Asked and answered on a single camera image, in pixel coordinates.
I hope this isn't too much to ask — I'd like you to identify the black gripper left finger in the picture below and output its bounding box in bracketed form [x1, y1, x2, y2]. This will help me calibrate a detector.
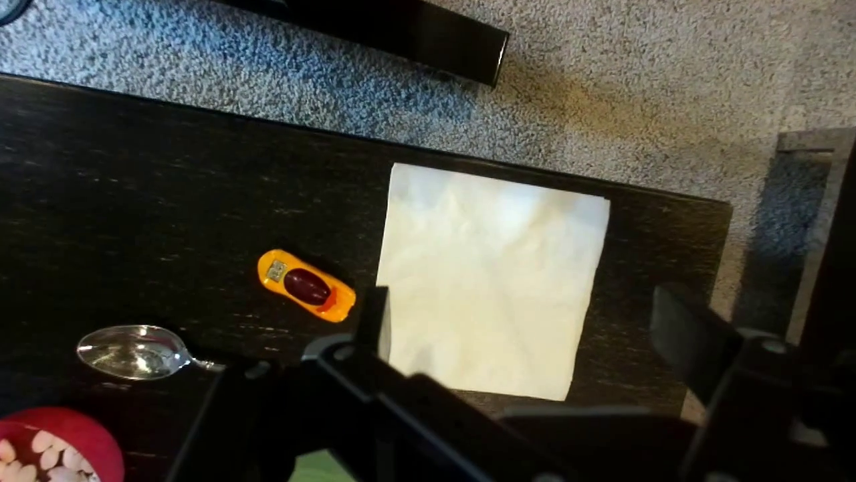
[353, 284, 393, 359]

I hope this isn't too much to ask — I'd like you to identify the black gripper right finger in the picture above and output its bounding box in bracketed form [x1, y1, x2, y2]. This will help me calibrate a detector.
[647, 281, 750, 411]

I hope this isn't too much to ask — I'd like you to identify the yellow orange toy object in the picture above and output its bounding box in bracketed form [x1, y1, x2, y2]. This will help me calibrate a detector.
[254, 248, 360, 328]

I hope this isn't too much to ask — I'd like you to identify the white paper napkin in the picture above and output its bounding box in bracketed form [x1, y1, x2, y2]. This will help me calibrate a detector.
[372, 160, 617, 404]

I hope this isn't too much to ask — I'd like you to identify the silver metal spoon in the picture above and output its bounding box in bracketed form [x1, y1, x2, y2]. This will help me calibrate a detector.
[75, 322, 230, 385]

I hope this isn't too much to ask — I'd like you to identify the black wooden coffee table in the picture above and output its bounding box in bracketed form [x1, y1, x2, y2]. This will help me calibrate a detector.
[0, 72, 737, 482]

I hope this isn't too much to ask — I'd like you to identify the black stand base bar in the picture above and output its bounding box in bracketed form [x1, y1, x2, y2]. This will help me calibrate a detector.
[218, 0, 515, 88]

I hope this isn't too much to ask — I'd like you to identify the red bowl with white candies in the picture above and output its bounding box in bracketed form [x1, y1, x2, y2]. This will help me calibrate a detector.
[0, 404, 130, 482]

